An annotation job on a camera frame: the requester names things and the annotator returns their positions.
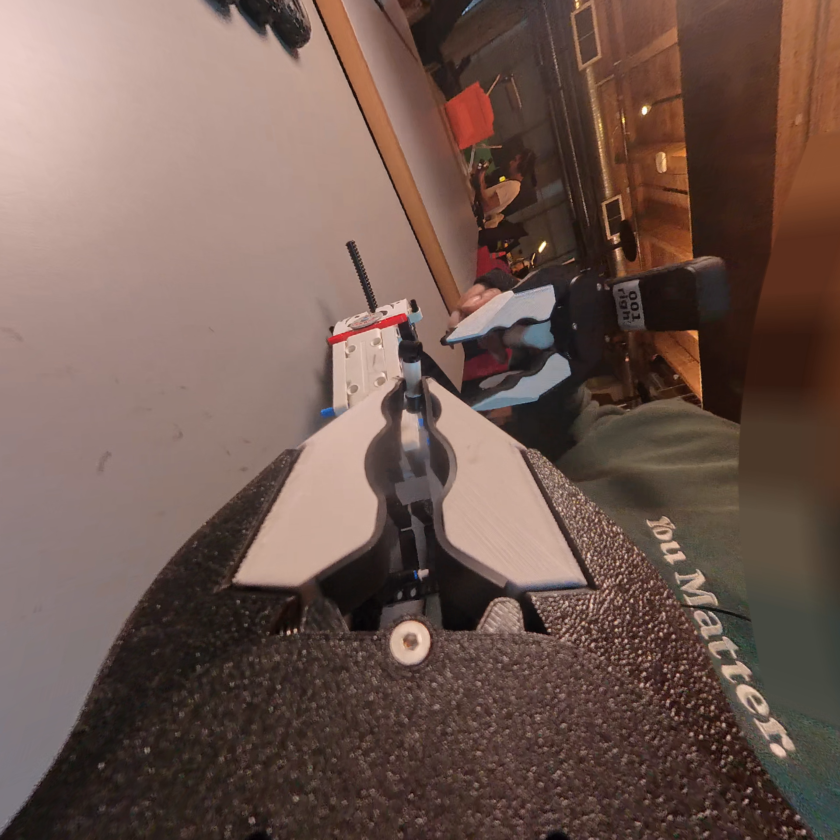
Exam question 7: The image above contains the black building-brick model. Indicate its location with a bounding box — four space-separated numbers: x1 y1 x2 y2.
322 239 439 621

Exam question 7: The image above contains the orange box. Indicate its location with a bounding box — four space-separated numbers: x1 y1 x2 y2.
445 88 497 151

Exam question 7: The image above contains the metal ventilation duct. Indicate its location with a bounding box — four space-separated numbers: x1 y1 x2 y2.
545 0 634 280

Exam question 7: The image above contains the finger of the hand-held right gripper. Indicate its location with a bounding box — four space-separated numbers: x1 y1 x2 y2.
440 287 559 347
469 353 573 413

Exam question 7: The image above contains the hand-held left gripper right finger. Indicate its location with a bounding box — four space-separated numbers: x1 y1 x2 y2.
419 378 588 626

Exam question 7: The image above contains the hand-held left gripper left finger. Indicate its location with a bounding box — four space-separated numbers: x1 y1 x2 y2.
233 379 403 624

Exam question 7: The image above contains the person's right hand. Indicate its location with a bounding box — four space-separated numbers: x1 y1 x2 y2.
455 271 521 327

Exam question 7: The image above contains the grey desk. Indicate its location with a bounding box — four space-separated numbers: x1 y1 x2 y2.
0 0 470 815

